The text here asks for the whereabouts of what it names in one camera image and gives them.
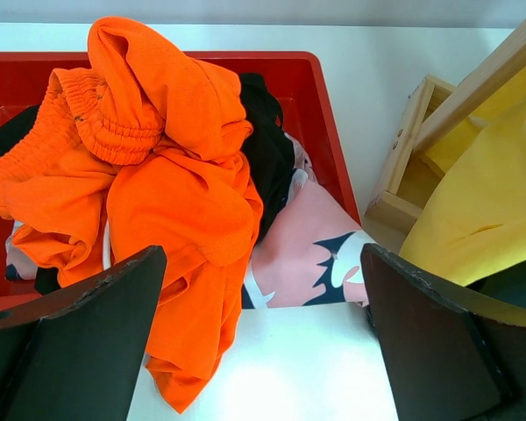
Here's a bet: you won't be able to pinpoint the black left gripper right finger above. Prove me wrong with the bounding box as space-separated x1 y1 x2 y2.
361 244 526 420

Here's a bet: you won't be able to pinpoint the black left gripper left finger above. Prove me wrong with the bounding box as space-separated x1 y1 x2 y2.
0 246 167 420

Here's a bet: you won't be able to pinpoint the pink shark print shorts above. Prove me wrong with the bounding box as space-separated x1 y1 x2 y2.
0 135 369 310

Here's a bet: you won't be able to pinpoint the orange shorts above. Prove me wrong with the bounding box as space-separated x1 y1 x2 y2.
0 17 263 412

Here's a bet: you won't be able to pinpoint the black shorts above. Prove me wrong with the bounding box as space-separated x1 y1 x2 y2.
0 73 295 294

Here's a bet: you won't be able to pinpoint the dark grey shorts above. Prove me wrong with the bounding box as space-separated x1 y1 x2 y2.
468 261 526 309

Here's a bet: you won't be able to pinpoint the yellow shorts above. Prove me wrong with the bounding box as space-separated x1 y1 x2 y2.
398 50 526 289

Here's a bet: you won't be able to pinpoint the wooden clothes rack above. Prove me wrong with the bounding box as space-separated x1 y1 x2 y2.
365 18 526 252

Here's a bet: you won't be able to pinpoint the red plastic bin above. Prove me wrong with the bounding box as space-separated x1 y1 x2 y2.
0 51 359 310

